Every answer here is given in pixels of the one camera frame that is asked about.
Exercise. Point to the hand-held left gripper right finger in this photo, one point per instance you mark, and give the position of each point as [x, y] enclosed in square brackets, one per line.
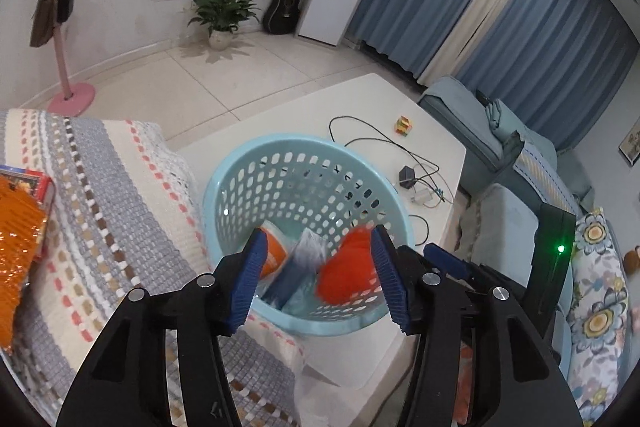
[392, 282]

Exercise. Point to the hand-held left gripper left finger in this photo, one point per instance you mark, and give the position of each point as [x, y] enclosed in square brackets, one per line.
[247, 279]

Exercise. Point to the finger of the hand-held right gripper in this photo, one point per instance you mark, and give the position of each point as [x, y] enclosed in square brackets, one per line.
[447, 259]

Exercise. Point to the orange and white packet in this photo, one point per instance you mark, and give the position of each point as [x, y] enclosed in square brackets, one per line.
[275, 252]

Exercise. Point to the red-orange snack packet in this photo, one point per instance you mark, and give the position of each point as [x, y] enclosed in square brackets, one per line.
[345, 272]

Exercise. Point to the blue plastic packet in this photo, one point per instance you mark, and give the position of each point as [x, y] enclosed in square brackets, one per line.
[297, 279]

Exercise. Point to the light blue plastic basket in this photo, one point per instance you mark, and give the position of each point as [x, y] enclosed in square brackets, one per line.
[280, 144]

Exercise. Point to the orange snack bag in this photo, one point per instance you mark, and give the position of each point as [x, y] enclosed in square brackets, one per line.
[15, 257]

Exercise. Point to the red printed box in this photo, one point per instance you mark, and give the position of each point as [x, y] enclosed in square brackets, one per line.
[32, 187]

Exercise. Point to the black shoulder bag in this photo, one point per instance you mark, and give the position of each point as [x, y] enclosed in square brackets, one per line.
[66, 2]

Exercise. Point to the white charger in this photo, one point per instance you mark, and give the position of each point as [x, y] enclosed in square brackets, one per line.
[422, 198]

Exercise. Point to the floral pillow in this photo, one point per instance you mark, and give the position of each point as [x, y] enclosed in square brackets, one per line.
[597, 307]

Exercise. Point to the brown plush toy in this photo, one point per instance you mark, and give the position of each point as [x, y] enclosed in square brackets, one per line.
[632, 257]

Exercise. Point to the crocheted sofa cover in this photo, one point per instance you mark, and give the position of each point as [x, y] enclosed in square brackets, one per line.
[540, 167]

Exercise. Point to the black power adapter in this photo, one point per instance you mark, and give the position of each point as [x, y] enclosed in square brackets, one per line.
[408, 177]

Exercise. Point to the light blue sofa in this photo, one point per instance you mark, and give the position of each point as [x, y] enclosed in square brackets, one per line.
[475, 132]

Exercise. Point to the colourful puzzle cube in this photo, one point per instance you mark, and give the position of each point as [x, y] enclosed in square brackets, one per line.
[403, 126]

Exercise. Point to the folded blue blanket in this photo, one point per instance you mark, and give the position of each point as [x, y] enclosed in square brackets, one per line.
[500, 122]

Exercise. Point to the black remote control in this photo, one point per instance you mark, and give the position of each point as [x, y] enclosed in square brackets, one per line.
[483, 97]

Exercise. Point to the white plant pot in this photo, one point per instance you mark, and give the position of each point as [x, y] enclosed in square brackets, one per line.
[220, 41]

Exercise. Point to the pink coat rack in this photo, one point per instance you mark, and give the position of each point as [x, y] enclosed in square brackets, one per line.
[75, 99]

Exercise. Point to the beige curtain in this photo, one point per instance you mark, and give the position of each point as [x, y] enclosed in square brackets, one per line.
[490, 7]

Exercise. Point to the black acoustic guitar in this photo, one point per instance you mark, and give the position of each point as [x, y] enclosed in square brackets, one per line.
[282, 14]

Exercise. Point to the green potted plant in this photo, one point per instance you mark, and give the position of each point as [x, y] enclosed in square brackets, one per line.
[225, 9]

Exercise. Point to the framed wall picture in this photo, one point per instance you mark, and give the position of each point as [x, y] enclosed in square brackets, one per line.
[631, 142]

